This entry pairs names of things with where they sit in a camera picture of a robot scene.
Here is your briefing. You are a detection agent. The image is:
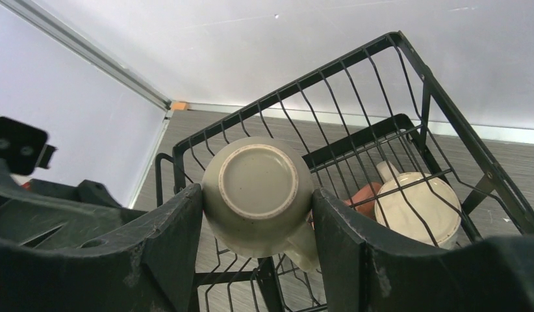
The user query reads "cream floral mug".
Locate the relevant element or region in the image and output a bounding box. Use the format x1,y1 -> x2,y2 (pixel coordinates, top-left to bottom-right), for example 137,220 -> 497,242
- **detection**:
374,161 -> 461,250

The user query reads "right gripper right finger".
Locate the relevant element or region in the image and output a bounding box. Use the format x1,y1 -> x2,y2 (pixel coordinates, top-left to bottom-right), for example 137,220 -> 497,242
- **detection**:
312,188 -> 534,311

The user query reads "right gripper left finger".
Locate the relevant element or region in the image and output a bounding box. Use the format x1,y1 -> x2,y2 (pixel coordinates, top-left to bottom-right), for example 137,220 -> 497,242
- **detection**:
0,184 -> 203,311

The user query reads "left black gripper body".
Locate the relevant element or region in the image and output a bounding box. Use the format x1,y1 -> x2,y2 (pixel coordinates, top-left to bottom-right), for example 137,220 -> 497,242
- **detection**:
0,159 -> 144,250

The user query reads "beige grey cup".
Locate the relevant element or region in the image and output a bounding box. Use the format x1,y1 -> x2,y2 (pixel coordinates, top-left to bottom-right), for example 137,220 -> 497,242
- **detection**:
201,136 -> 320,272

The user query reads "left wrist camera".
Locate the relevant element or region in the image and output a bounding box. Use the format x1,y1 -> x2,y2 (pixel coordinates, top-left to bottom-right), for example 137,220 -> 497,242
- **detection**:
0,116 -> 57,176

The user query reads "black wire dish rack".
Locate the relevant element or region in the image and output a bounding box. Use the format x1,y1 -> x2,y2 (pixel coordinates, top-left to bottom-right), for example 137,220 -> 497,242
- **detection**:
157,32 -> 534,311

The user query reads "salmon pink mug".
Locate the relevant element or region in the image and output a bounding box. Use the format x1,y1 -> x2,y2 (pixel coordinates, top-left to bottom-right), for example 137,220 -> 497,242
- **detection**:
344,182 -> 382,220

